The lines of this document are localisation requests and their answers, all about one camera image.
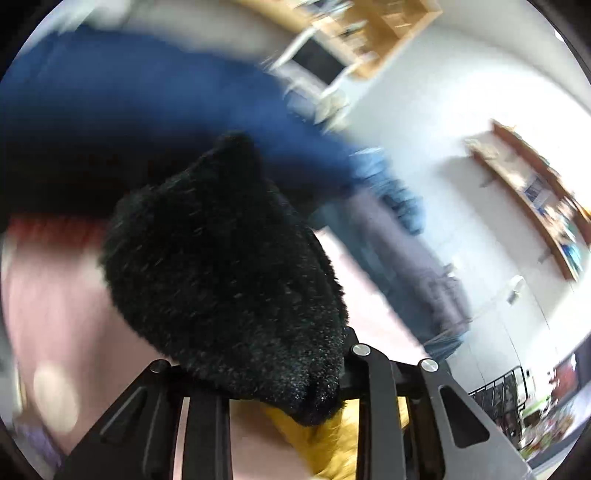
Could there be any long wooden wall shelf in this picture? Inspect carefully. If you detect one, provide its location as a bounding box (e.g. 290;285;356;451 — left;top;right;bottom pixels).
464;119;591;282

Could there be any red floral folded cloth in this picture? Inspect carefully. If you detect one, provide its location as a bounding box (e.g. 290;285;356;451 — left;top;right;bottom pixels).
7;215;112;252

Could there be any wooden cabinet with monitor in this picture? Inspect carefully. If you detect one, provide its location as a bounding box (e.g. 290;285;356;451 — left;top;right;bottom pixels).
235;0;444;79

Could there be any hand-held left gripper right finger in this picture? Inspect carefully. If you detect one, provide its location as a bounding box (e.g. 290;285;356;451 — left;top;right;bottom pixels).
339;328;536;480

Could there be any blue quilt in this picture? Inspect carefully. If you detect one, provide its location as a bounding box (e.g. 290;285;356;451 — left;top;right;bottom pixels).
351;148;426;234

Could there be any black metal cart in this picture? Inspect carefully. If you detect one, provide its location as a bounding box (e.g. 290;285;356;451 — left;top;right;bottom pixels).
468;364;536;446

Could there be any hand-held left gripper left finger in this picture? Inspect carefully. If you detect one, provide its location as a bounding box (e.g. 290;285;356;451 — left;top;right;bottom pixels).
53;360;234;480

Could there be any gold jacket with black fur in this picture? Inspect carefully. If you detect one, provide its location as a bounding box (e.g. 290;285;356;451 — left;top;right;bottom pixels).
102;131;411;480

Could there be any navy folded garment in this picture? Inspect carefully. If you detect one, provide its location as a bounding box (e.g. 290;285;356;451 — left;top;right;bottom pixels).
0;30;384;199

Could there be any massage bed with grey sheet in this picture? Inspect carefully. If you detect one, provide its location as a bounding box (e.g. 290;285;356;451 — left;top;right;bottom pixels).
314;185;476;361

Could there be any white beauty machine with screen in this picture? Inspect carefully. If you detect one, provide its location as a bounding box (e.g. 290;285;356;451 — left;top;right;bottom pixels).
270;25;365;130

